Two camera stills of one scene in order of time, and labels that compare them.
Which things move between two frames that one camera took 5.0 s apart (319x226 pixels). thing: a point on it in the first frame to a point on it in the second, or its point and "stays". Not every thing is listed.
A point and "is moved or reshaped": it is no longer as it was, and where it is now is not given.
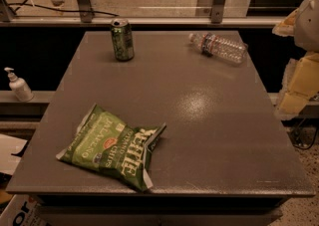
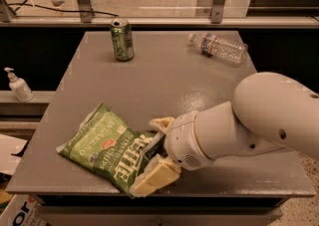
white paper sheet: (8, 146) stays
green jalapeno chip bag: (106, 143) is moved or reshaped
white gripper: (309, 24) to (183, 139)
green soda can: (123, 39) stays
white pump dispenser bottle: (19, 86) stays
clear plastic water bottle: (213, 45) stays
